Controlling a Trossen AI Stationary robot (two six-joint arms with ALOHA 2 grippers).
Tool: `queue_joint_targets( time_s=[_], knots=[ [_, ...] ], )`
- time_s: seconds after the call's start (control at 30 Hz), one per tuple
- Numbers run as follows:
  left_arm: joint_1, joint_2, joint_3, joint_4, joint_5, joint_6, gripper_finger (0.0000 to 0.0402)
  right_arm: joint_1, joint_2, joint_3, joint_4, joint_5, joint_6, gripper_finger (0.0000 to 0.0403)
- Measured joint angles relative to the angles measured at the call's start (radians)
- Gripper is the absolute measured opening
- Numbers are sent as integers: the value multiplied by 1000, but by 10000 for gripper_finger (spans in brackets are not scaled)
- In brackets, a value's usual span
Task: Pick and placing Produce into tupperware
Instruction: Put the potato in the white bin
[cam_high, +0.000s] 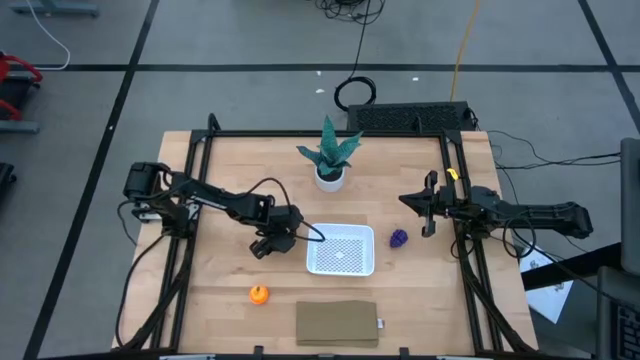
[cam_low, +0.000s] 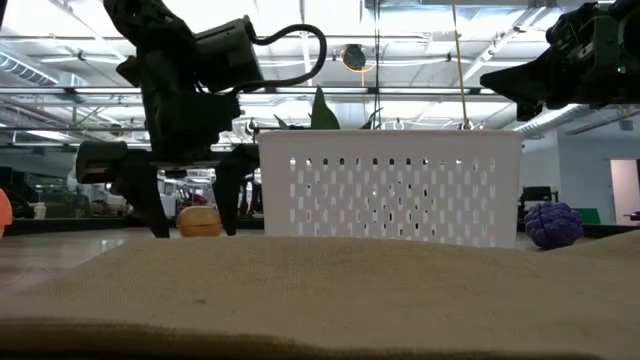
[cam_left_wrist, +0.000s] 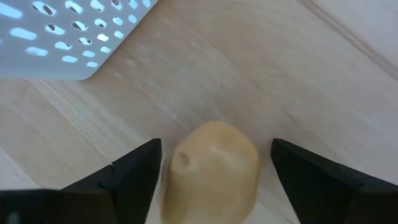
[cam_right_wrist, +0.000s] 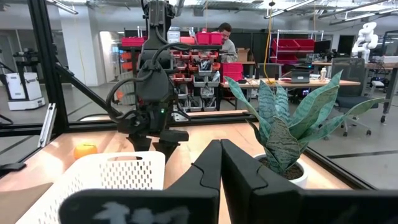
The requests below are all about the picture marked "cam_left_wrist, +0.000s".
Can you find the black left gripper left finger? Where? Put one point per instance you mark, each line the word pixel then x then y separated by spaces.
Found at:
pixel 93 202

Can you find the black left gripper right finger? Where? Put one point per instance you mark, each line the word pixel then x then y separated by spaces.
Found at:
pixel 335 199

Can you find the white perforated plastic basket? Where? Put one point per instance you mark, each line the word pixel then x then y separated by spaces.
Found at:
pixel 46 65

